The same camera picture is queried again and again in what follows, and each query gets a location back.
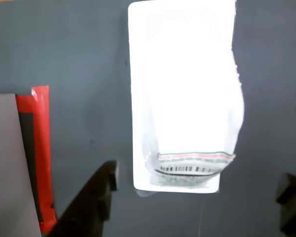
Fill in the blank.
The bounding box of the white sandwich package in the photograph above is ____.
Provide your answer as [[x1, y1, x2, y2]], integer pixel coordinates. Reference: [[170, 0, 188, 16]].
[[127, 0, 245, 198]]

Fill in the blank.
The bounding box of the red tape frame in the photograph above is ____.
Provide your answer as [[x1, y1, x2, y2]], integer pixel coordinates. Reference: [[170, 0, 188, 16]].
[[15, 85, 58, 234]]

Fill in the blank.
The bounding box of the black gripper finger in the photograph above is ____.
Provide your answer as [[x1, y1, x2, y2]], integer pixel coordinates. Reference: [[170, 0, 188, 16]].
[[275, 172, 296, 237], [45, 159, 118, 237]]

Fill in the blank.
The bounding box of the gray paper box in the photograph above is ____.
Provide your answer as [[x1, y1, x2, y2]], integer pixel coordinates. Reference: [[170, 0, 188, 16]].
[[0, 93, 42, 237]]

